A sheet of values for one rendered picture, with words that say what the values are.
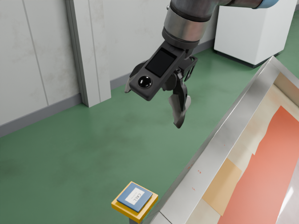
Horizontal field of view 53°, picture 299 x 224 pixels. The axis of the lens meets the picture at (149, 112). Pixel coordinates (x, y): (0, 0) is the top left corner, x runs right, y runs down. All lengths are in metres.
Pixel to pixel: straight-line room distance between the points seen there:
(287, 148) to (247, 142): 0.11
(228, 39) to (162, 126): 1.84
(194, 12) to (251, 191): 0.32
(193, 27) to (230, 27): 3.78
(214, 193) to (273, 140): 0.23
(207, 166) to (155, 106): 2.85
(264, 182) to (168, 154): 2.16
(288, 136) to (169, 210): 0.39
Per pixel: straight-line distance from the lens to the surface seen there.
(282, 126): 0.72
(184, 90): 0.59
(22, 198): 2.58
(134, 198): 1.15
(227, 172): 0.54
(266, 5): 0.60
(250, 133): 0.63
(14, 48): 2.91
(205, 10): 0.52
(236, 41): 4.29
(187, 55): 0.61
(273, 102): 0.76
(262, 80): 0.71
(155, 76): 0.53
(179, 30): 0.53
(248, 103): 0.62
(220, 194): 0.51
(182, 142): 2.85
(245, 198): 0.54
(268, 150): 0.64
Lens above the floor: 1.88
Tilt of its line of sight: 36 degrees down
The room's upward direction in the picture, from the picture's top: straight up
